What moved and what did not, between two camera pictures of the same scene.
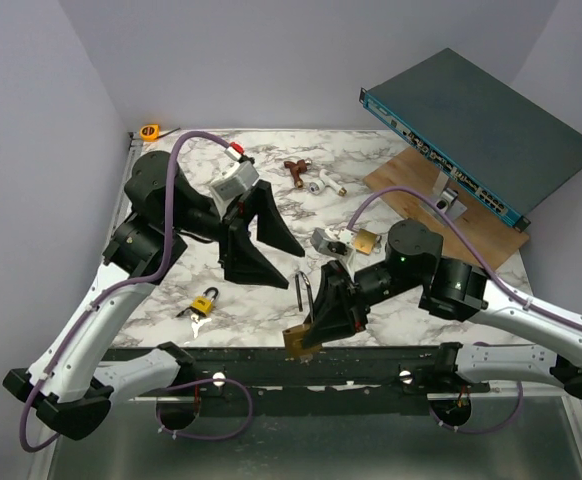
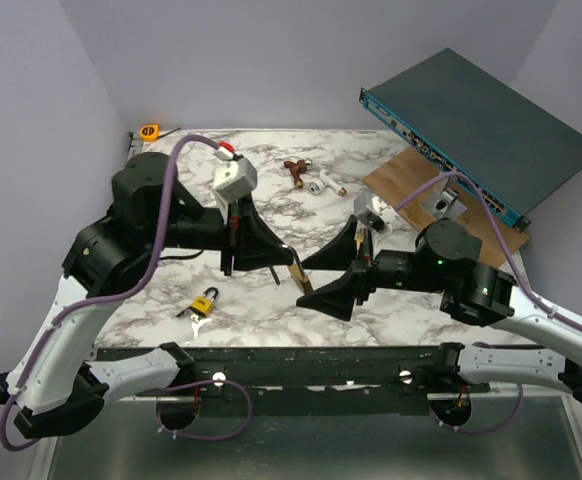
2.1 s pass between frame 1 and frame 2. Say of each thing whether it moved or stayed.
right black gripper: moved
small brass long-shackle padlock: moved
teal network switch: stayed
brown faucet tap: stayed
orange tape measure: stayed
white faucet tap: stayed
